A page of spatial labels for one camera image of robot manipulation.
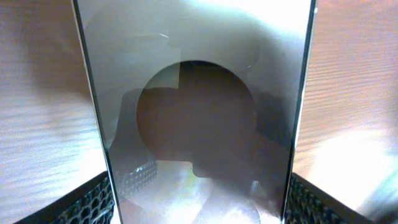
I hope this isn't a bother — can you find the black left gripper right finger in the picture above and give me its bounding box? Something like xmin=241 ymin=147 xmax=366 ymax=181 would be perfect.
xmin=284 ymin=173 xmax=374 ymax=224

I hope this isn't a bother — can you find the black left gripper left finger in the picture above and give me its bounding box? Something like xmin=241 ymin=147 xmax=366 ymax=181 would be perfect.
xmin=16 ymin=171 xmax=114 ymax=224

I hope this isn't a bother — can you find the Samsung Galaxy smartphone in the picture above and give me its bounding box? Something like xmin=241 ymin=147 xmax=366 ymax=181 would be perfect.
xmin=72 ymin=0 xmax=317 ymax=224

